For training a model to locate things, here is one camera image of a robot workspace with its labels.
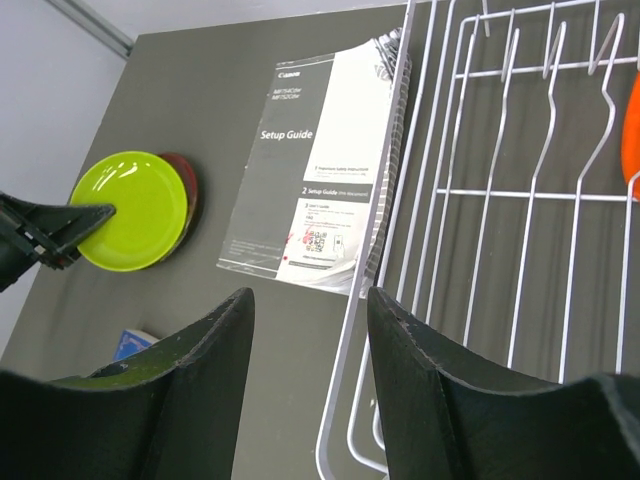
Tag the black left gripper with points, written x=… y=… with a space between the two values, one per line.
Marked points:
x=48 y=234

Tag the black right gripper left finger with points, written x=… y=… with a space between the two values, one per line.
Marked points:
x=171 y=411

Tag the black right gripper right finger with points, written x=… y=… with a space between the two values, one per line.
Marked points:
x=449 y=413

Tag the lime green plate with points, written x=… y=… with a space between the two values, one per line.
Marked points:
x=151 y=210

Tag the red floral plate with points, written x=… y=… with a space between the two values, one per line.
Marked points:
x=188 y=176

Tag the orange plate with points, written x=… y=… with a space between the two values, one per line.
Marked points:
x=629 y=148

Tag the Jane Eyre book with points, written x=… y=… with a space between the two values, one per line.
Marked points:
x=132 y=342

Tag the Canon setup guide booklet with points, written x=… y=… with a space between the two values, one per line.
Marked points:
x=317 y=190

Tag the white wire dish rack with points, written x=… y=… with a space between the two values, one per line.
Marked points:
x=514 y=230

